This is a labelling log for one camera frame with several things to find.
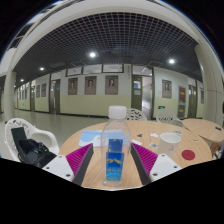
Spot framed wall portraits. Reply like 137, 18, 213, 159
35, 75, 173, 99

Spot white lattice-back chair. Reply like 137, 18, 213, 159
155, 109, 184, 128
125, 107, 148, 122

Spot black bag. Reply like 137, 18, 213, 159
10, 126, 57, 169

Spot white plastic armchair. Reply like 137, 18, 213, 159
4, 117, 60, 164

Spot clear water bottle blue label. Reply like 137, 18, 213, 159
100, 105, 132, 188

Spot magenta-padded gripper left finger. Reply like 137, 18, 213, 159
42, 143, 95, 186

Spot round ceiling lights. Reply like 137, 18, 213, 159
18, 51, 176, 83

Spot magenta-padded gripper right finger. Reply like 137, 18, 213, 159
130, 142, 184, 186

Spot blue and white booklet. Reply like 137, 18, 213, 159
78, 129, 129, 148

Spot flat round red coaster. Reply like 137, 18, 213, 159
181, 149, 197, 161

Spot white paper cup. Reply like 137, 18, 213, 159
156, 132, 182, 160

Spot round wooden side table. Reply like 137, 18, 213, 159
182, 118, 224, 158

